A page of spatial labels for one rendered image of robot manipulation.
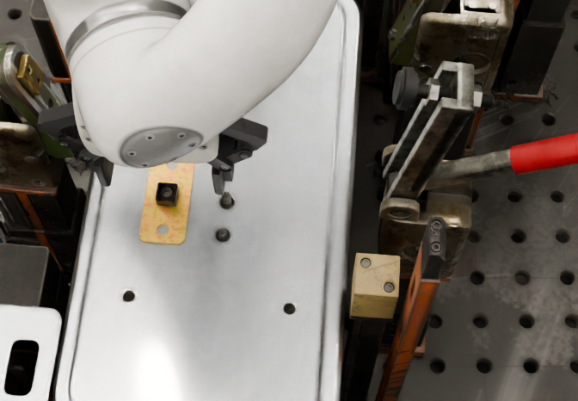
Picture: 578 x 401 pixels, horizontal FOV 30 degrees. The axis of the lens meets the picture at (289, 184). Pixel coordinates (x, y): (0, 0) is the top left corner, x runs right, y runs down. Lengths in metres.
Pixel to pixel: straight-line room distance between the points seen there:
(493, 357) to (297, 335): 0.37
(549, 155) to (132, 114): 0.34
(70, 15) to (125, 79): 0.06
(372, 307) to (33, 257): 0.29
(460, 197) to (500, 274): 0.37
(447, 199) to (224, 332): 0.21
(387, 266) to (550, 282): 0.44
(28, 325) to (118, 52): 0.36
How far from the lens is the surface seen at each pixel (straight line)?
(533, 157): 0.79
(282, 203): 0.90
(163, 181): 0.92
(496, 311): 1.21
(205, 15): 0.54
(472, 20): 0.93
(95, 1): 0.59
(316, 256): 0.89
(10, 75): 0.86
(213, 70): 0.55
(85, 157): 0.83
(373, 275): 0.81
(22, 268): 0.93
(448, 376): 1.18
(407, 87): 0.71
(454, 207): 0.86
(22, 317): 0.89
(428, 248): 0.68
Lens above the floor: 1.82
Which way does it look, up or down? 65 degrees down
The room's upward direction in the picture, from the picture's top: straight up
